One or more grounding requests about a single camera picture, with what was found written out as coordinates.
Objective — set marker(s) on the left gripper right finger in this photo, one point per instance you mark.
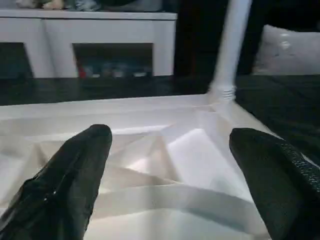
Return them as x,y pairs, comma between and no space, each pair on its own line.
285,190

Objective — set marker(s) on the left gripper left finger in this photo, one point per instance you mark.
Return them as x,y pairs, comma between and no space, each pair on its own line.
60,190

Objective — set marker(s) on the white plastic table top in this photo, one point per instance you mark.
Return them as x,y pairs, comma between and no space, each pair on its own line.
165,160

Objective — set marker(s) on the white plastic table leg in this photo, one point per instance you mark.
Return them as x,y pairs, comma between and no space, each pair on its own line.
232,45

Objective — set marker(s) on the red bottle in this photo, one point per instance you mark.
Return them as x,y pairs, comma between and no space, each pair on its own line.
82,72

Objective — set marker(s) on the grey white pillow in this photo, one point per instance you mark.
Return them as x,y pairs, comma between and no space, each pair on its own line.
290,50

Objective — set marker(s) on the white glass-door cabinet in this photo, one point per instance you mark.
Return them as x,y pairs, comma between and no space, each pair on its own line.
55,30

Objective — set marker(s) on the black cabinet with yellow label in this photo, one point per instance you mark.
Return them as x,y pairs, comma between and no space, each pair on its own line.
200,35

